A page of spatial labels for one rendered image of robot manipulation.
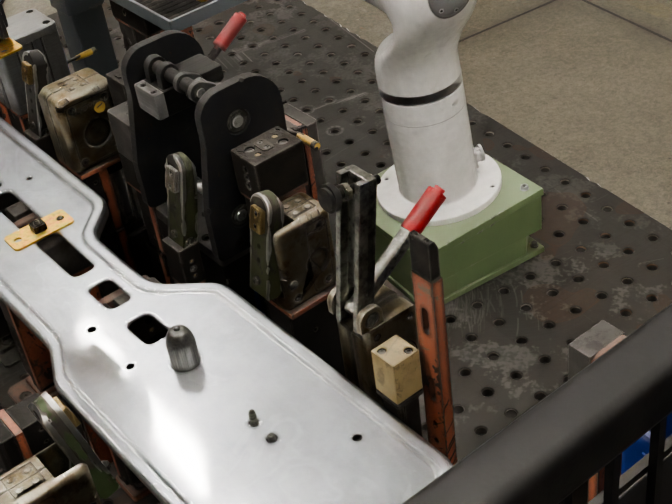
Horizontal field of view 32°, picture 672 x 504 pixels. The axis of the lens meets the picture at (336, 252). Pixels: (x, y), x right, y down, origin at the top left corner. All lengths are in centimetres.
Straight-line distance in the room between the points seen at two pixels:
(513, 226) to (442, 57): 30
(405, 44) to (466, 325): 42
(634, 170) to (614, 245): 140
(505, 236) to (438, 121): 21
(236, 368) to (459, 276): 57
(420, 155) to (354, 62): 71
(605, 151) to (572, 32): 69
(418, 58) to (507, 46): 225
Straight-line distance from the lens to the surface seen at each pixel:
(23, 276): 144
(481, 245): 172
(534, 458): 38
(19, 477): 114
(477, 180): 176
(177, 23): 156
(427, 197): 118
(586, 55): 376
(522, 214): 174
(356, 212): 110
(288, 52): 243
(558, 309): 171
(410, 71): 160
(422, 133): 165
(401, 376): 113
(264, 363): 123
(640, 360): 41
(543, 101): 353
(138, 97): 145
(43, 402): 109
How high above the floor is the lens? 183
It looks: 38 degrees down
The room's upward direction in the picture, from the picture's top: 9 degrees counter-clockwise
